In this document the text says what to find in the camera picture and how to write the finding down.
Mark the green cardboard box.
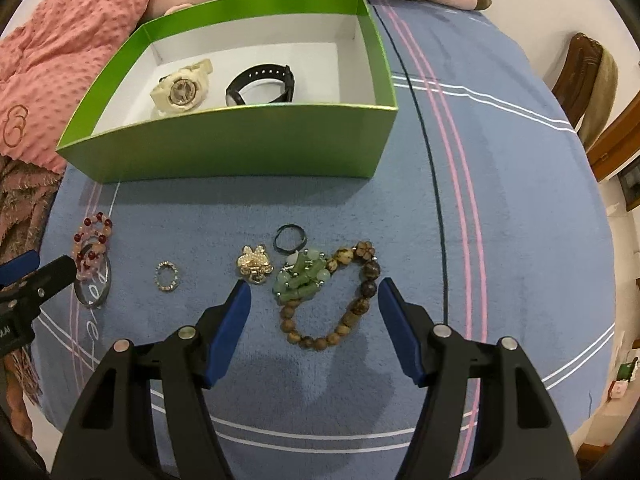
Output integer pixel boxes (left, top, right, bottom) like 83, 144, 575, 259
55, 0, 399, 182

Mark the pink dotted pillow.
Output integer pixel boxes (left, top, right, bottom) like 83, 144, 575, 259
0, 0, 176, 171

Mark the wooden door frame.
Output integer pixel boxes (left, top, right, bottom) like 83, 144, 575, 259
587, 95, 640, 183

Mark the beige cloth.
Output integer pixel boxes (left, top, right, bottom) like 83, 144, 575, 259
580, 50, 621, 151

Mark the fuzzy pink brown throw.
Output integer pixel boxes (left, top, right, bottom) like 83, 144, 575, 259
0, 155, 63, 441

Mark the rhinestone ring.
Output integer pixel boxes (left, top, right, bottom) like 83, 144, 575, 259
154, 260, 182, 292

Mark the green jade bracelet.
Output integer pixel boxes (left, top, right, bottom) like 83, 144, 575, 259
271, 247, 333, 302

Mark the silver bangle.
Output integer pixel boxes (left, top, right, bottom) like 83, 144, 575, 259
74, 242, 112, 308

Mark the red bead bracelet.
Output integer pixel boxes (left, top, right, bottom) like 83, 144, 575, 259
70, 212, 115, 281

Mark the brown chair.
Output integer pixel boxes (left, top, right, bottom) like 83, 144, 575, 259
552, 32, 603, 128

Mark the brown wooden bead bracelet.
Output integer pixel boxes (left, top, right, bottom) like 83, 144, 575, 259
279, 241, 382, 352

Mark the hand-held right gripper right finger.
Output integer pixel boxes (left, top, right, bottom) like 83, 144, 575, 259
377, 277, 583, 480

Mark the striped blue blanket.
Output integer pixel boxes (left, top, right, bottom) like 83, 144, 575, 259
30, 0, 618, 480

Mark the black ring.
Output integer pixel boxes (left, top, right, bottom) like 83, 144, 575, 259
274, 224, 307, 255

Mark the black wrist watch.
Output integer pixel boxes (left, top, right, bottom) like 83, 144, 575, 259
225, 64, 295, 108

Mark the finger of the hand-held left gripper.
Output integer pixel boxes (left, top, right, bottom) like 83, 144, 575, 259
0, 255, 81, 318
0, 251, 42, 286

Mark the gold pearl brooch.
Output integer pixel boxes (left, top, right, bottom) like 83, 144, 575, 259
236, 244, 273, 286

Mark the cream wrist watch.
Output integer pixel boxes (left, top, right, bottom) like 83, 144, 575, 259
150, 59, 215, 120

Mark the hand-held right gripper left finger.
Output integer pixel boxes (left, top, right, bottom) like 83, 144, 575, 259
50, 279, 253, 480

